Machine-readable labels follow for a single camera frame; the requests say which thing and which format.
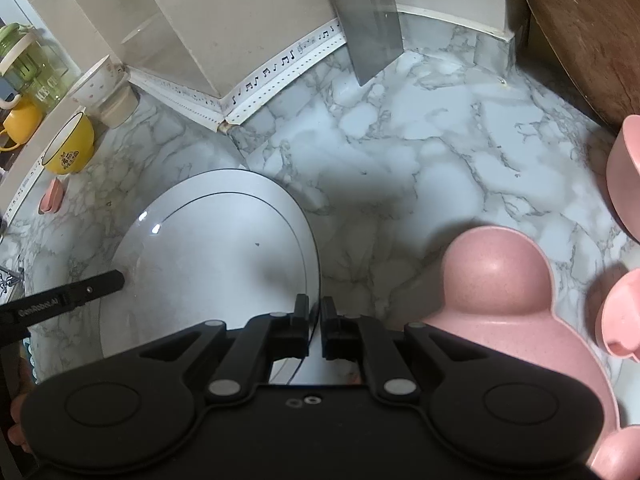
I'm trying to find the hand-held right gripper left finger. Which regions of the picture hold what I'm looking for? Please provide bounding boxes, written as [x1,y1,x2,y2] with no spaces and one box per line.
[140,294,311,403]

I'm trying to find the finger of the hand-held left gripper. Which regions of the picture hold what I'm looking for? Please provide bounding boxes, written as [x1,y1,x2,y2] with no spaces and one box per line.
[0,269,125,332]

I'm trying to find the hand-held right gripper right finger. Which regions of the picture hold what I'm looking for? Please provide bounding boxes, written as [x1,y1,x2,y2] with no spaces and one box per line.
[320,296,496,403]

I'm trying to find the white round plate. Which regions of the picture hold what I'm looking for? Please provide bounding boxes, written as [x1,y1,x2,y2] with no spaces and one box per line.
[97,167,321,386]

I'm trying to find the person's left hand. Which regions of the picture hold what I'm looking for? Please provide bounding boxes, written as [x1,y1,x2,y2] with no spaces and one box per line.
[7,360,38,456]

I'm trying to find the pink soap holder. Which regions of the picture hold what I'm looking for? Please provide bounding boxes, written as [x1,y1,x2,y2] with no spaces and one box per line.
[39,177,66,214]

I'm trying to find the yellow bowl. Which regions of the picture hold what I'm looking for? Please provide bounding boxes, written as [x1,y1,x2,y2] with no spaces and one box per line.
[41,110,96,176]

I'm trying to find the pink mouse-shaped plate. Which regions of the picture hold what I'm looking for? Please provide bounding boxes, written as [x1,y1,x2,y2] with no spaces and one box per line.
[422,226,640,480]

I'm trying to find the yellow mug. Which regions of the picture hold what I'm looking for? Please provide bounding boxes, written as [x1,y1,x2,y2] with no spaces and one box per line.
[0,97,44,152]

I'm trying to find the beige cup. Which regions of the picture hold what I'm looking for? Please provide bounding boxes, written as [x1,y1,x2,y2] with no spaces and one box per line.
[97,80,139,129]

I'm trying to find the white dotted cup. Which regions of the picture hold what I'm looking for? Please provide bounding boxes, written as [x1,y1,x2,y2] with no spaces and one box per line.
[69,55,128,109]

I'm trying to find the green glass pitcher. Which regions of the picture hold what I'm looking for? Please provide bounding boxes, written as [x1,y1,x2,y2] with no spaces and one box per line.
[0,22,69,111]

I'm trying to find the music note edging strip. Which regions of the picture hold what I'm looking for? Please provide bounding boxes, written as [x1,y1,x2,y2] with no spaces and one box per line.
[127,17,347,134]

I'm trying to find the small pink bowl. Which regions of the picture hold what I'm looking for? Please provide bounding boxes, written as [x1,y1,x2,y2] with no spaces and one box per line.
[594,267,640,362]

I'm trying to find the steel cleaver knife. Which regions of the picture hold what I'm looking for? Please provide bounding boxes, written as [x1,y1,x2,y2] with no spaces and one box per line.
[315,0,404,87]

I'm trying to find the round wooden cutting board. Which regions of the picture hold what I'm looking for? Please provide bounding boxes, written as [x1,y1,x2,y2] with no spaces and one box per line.
[514,0,640,132]

